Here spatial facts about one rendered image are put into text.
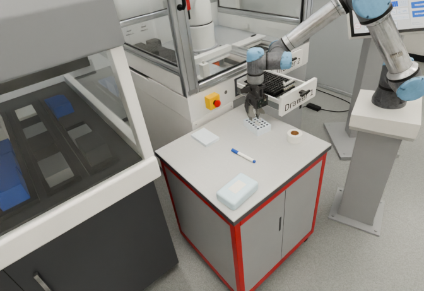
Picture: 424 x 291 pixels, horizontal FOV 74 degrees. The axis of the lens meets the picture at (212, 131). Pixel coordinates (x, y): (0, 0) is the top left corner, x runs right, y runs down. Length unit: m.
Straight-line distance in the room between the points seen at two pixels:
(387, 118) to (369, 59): 0.95
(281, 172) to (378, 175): 0.72
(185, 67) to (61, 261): 0.97
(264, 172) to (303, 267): 0.79
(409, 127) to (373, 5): 0.59
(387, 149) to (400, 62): 0.51
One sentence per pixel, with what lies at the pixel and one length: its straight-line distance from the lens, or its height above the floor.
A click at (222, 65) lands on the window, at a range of 1.55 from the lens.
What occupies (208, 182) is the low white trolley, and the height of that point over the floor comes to 0.76.
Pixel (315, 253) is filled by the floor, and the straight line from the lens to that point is 1.92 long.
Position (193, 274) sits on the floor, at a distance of 1.85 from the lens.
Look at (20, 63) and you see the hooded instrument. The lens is 0.88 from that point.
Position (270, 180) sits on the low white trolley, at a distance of 1.20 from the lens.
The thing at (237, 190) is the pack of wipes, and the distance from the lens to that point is 1.10.
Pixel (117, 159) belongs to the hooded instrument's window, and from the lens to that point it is 1.09.
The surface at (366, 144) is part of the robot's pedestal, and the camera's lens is 1.69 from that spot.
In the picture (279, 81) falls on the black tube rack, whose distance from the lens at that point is 1.64.
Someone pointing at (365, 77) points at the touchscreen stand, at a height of 0.61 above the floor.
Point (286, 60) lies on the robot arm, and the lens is 1.27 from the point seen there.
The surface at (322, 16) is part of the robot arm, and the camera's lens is 1.37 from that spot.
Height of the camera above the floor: 1.61
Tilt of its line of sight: 35 degrees down
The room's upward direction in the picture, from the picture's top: 7 degrees counter-clockwise
